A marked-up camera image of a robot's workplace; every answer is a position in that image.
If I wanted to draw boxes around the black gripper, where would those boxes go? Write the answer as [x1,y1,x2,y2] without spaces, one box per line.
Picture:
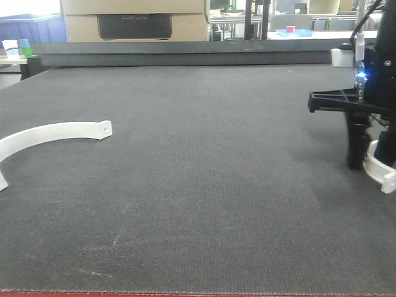
[308,1,395,170]

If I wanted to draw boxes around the white curved pipe clamp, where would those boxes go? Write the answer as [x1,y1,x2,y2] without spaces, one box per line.
[363,140,395,194]
[0,120,113,192]

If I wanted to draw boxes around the large blue bin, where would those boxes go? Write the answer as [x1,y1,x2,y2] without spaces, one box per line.
[1,13,67,43]

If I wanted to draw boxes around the white cylinder cap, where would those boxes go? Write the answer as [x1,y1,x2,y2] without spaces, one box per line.
[330,48,355,68]

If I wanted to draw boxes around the white table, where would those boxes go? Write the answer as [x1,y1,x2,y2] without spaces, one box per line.
[267,30,380,40]

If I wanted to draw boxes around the blue tray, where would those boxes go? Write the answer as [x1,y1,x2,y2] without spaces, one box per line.
[275,28,313,37]

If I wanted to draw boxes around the pink cube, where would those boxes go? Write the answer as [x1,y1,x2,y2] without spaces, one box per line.
[285,25,295,33]

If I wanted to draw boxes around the large cardboard box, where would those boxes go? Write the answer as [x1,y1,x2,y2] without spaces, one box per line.
[60,0,210,43]

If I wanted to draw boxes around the green and blue cups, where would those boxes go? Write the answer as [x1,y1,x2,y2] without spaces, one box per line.
[17,38,33,58]

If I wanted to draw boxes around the white cable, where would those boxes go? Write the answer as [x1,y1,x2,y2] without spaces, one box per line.
[350,0,384,62]

